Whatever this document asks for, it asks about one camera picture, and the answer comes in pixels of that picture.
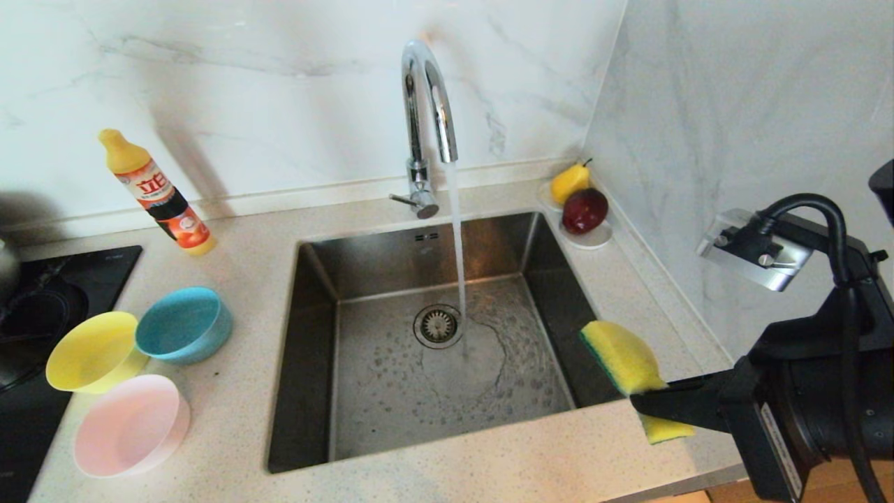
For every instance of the yellow plastic bowl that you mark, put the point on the yellow plastic bowl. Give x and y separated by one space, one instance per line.
91 353

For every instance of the yellow fish-shaped sponge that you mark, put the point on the yellow fish-shaped sponge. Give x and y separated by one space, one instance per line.
625 356

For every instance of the blue plastic bowl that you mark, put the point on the blue plastic bowl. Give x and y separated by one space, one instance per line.
183 327

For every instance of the round metal drain strainer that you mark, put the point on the round metal drain strainer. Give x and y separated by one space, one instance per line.
438 325

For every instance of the yellow pear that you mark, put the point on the yellow pear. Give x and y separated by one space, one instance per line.
569 184

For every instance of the dark red apple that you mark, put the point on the dark red apple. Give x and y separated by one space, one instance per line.
585 212

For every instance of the chrome gooseneck faucet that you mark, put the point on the chrome gooseneck faucet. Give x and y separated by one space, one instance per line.
421 195

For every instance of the small white dish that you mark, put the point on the small white dish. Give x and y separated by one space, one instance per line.
590 242

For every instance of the stainless steel sink basin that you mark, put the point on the stainless steel sink basin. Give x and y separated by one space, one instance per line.
391 405

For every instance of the black induction cooktop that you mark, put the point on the black induction cooktop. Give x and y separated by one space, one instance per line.
91 272

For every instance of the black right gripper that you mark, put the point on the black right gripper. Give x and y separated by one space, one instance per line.
789 391

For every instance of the orange yellow dish soap bottle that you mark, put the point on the orange yellow dish soap bottle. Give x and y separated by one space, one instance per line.
164 202

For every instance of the clear running water stream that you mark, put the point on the clear running water stream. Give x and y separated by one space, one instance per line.
457 244

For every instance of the pink plastic bowl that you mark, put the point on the pink plastic bowl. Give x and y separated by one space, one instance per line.
129 427

